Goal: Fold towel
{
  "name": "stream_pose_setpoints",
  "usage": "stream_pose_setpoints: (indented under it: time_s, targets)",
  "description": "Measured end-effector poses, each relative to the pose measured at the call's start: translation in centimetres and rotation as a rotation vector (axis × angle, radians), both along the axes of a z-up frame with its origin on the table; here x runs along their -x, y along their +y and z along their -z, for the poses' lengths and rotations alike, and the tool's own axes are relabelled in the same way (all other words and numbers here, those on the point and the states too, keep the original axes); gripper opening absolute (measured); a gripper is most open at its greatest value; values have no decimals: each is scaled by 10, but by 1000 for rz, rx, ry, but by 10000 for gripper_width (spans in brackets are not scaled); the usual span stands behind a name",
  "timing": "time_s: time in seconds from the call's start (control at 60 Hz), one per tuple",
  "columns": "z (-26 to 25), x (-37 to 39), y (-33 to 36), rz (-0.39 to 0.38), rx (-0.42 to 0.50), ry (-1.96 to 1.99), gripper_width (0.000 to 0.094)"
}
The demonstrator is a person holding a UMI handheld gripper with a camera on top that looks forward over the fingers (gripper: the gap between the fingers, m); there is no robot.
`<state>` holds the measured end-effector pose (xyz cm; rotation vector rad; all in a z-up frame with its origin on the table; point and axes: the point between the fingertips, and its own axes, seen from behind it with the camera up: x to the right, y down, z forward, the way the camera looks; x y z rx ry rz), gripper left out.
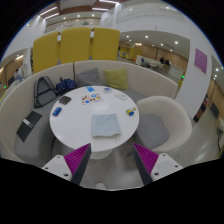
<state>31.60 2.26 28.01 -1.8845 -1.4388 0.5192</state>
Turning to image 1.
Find colourful sticker sheet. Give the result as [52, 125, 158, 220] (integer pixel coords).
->
[80, 93, 104, 105]

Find light blue towel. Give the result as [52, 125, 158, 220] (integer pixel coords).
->
[90, 112, 122, 140]

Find yellow blue toy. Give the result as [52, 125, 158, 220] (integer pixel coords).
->
[125, 106, 138, 117]

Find blue rectangular box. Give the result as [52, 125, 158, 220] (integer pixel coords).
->
[51, 106, 63, 117]

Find yellow-green cushion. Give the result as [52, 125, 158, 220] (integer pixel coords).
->
[103, 68, 130, 91]

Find yellow partition panel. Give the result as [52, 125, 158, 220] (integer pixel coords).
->
[59, 26, 92, 65]
[32, 31, 61, 74]
[91, 26, 121, 62]

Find grey armchair seat cushion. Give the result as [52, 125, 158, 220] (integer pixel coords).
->
[134, 113, 170, 150]

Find cream shell armchair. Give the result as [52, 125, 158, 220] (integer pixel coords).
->
[134, 95, 194, 155]

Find curved cream sofa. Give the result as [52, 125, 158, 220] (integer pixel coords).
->
[0, 59, 180, 165]

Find ceiling lights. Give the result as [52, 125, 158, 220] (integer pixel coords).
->
[38, 0, 183, 51]

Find grey mesh backpack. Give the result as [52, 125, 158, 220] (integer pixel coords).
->
[33, 75, 60, 109]

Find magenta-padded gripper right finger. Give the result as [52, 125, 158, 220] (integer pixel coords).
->
[131, 142, 185, 186]

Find purple wall panel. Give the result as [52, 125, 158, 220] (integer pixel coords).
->
[193, 47, 209, 75]

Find dark brown wallet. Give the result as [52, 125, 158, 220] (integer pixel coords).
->
[58, 95, 73, 106]

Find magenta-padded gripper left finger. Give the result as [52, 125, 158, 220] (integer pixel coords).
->
[41, 142, 92, 186]

